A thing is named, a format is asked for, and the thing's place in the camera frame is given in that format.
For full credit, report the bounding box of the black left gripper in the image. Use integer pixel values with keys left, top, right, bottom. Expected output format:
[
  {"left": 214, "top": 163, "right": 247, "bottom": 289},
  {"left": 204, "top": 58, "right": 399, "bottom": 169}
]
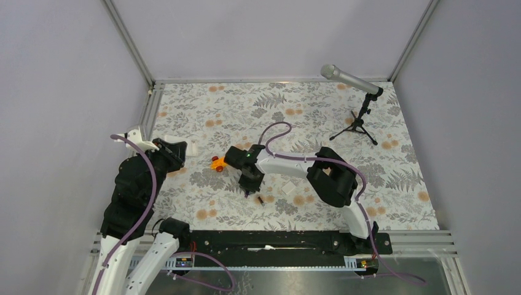
[{"left": 138, "top": 136, "right": 187, "bottom": 203}]

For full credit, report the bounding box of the white remote control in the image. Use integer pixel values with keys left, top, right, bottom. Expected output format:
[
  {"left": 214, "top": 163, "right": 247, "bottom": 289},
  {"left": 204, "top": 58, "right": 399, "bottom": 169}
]
[{"left": 163, "top": 135, "right": 198, "bottom": 157}]

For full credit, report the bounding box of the black battery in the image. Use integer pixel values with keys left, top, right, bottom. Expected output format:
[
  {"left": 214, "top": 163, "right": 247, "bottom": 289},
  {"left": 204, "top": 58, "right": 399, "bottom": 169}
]
[{"left": 257, "top": 196, "right": 265, "bottom": 207}]

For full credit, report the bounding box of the white battery cover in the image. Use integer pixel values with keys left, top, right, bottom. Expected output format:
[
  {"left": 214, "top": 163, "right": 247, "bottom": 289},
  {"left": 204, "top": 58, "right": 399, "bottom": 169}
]
[{"left": 281, "top": 181, "right": 296, "bottom": 195}]

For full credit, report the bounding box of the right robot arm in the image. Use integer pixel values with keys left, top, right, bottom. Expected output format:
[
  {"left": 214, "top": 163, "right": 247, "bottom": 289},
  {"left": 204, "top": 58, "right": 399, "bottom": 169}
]
[{"left": 224, "top": 144, "right": 378, "bottom": 253}]

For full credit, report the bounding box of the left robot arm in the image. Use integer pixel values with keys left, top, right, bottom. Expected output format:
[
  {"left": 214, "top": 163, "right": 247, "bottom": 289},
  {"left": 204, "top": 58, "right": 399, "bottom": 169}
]
[{"left": 89, "top": 134, "right": 190, "bottom": 294}]

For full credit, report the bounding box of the orange toy car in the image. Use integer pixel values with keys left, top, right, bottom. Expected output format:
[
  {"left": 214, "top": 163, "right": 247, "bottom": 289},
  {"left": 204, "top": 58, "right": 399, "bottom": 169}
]
[{"left": 210, "top": 156, "right": 227, "bottom": 173}]

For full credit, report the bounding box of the floral patterned table mat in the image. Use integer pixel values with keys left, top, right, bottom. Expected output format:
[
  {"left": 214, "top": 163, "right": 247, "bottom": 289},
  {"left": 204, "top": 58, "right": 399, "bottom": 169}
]
[{"left": 152, "top": 82, "right": 439, "bottom": 230}]

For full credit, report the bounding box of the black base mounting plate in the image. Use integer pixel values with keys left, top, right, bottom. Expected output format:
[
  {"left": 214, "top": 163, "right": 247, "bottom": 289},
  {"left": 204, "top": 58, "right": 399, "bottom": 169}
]
[{"left": 166, "top": 230, "right": 393, "bottom": 270}]

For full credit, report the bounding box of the black microphone tripod stand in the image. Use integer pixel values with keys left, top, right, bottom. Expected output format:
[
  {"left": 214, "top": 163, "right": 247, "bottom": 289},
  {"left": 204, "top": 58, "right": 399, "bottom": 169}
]
[{"left": 329, "top": 93, "right": 379, "bottom": 146}]

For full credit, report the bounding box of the silver microphone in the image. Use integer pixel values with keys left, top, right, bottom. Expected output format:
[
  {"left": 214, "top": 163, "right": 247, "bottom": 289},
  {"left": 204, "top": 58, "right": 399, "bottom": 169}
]
[{"left": 320, "top": 64, "right": 383, "bottom": 96}]

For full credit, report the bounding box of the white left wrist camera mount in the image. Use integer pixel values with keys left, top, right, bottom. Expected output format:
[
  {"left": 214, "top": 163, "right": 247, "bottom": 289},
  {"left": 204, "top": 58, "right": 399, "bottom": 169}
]
[{"left": 118, "top": 125, "right": 159, "bottom": 152}]

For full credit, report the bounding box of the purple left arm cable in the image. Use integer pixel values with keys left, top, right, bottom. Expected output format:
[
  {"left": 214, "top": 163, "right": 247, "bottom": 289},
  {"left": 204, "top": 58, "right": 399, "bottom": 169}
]
[{"left": 91, "top": 134, "right": 159, "bottom": 295}]

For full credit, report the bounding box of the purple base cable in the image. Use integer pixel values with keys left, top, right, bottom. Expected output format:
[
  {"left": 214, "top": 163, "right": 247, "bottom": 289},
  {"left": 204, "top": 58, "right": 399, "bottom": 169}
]
[{"left": 166, "top": 251, "right": 238, "bottom": 292}]

